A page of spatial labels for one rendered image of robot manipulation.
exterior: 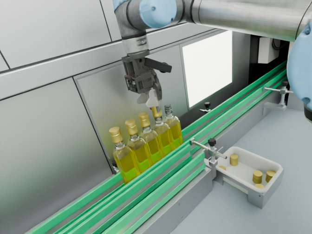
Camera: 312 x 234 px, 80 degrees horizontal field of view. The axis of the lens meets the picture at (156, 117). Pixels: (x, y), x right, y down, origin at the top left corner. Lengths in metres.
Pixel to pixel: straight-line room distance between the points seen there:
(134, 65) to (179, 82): 0.38
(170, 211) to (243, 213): 0.28
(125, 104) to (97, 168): 0.29
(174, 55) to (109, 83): 0.33
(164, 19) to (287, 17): 0.23
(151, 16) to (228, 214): 0.72
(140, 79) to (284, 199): 0.71
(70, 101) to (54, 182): 0.30
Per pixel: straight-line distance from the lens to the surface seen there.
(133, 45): 0.57
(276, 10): 0.44
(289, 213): 0.89
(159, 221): 0.71
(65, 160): 0.77
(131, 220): 0.65
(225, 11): 0.48
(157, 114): 0.67
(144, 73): 0.59
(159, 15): 0.46
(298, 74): 0.27
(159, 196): 0.66
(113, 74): 0.71
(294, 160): 1.09
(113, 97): 0.72
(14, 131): 0.70
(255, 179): 0.90
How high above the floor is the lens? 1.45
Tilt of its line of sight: 28 degrees down
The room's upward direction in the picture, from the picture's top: 13 degrees counter-clockwise
